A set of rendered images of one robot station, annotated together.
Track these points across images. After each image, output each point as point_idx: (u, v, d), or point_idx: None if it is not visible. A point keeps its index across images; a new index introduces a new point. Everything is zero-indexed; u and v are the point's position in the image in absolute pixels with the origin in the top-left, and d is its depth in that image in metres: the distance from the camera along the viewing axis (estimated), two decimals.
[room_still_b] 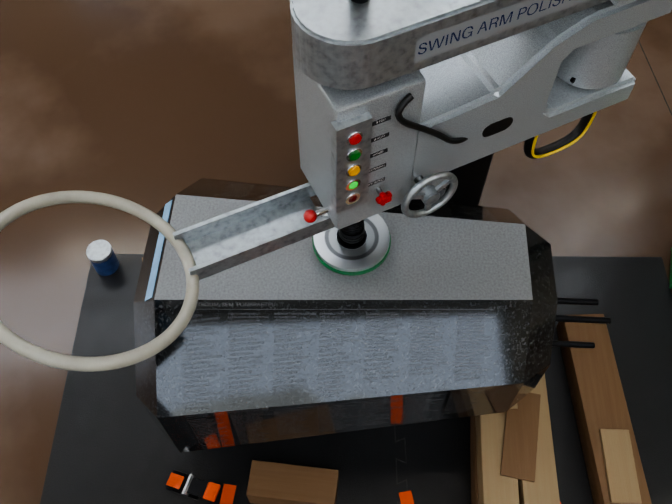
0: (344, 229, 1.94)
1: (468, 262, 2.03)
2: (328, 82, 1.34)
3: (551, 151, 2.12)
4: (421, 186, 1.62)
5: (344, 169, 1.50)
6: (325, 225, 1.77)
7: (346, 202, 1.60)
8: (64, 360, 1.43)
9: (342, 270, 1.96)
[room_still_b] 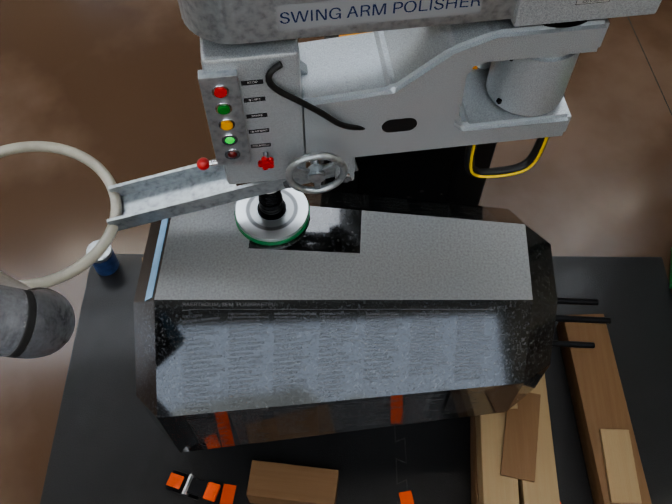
0: (260, 199, 2.02)
1: (468, 262, 2.03)
2: (195, 30, 1.41)
3: (495, 174, 2.07)
4: (301, 160, 1.66)
5: (216, 121, 1.56)
6: (232, 197, 1.92)
7: (225, 156, 1.66)
8: None
9: (238, 200, 2.12)
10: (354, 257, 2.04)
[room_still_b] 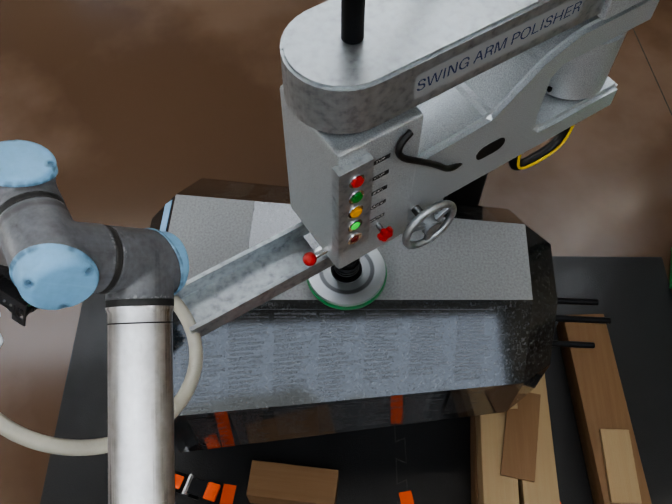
0: None
1: (468, 262, 2.03)
2: (327, 128, 1.28)
3: (535, 161, 2.10)
4: (422, 218, 1.58)
5: (346, 212, 1.44)
6: (324, 265, 1.72)
7: (348, 243, 1.54)
8: (74, 446, 1.34)
9: None
10: None
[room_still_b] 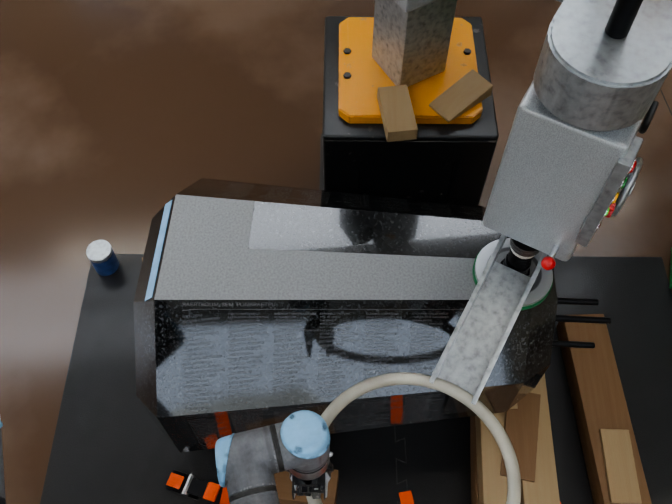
0: (519, 267, 1.91)
1: (468, 262, 2.03)
2: (619, 125, 1.29)
3: None
4: (634, 182, 1.63)
5: None
6: None
7: (595, 231, 1.56)
8: None
9: (551, 285, 1.97)
10: (354, 257, 2.04)
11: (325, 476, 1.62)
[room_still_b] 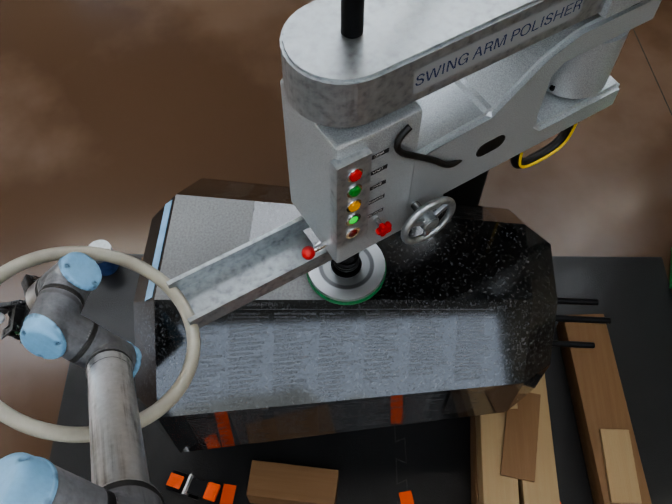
0: None
1: (468, 262, 2.03)
2: (325, 121, 1.29)
3: (537, 160, 2.10)
4: (421, 213, 1.59)
5: (344, 206, 1.45)
6: (323, 259, 1.72)
7: (346, 237, 1.55)
8: (70, 433, 1.36)
9: None
10: None
11: None
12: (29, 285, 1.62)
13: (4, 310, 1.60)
